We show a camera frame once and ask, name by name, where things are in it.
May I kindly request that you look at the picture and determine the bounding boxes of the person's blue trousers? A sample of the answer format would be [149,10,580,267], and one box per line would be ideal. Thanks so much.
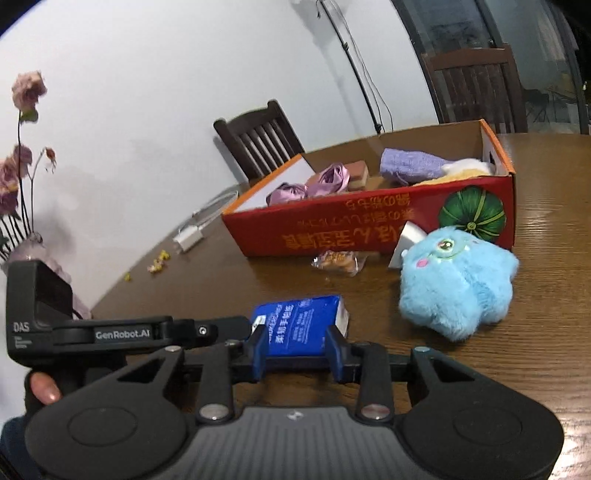
[0,415,31,480]

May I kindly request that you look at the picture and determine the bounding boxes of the dark wooden chair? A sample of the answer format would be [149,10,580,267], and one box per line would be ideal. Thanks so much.
[213,99,306,183]
[421,45,529,136]

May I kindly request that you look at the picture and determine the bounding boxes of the brown sponge block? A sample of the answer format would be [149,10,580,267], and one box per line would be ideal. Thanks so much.
[346,161,370,191]

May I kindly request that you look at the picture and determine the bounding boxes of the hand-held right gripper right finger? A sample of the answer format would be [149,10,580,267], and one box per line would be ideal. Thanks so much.
[325,324,476,424]

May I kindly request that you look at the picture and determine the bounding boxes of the purple terry towel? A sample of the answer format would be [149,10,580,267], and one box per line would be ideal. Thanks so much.
[380,148,450,186]

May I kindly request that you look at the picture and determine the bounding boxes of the white power adapter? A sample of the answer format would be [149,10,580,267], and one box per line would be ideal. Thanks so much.
[173,224,206,254]

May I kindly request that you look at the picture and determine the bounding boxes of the white triangular carton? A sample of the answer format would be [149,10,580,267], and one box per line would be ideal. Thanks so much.
[389,220,428,269]

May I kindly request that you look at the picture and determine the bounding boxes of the small yellow candy pieces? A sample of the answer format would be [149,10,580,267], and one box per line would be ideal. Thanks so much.
[124,249,171,281]

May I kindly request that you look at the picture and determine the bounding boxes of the clear snack packet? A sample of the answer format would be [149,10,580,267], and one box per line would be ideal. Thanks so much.
[311,249,368,277]

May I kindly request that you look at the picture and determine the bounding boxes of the dried pink flowers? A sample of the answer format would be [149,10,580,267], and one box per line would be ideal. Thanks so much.
[0,71,58,259]

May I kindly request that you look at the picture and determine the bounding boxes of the glass sliding door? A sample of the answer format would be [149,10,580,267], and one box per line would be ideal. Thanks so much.
[392,0,591,137]

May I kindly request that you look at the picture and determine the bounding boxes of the blue tissue packet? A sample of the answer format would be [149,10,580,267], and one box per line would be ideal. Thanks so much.
[249,295,350,357]

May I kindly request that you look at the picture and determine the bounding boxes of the person's left hand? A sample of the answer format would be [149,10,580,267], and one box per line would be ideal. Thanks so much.
[25,370,64,408]

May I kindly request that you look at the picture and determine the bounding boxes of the yellow and white plush toy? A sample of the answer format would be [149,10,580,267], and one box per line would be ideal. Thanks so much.
[413,158,495,186]

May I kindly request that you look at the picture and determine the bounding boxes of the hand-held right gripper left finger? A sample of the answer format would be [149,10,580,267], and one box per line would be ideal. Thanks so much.
[115,324,271,424]

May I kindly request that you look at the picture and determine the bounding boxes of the red cardboard box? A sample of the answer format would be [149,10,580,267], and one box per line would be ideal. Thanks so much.
[221,119,516,258]

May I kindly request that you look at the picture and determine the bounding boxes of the glass flower vase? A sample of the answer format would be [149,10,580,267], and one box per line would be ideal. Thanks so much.
[0,232,93,320]

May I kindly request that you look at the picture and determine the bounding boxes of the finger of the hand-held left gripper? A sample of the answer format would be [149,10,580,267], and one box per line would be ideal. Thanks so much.
[171,315,254,346]

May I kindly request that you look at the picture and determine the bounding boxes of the blue plush toy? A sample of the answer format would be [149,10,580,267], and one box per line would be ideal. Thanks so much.
[399,226,520,342]

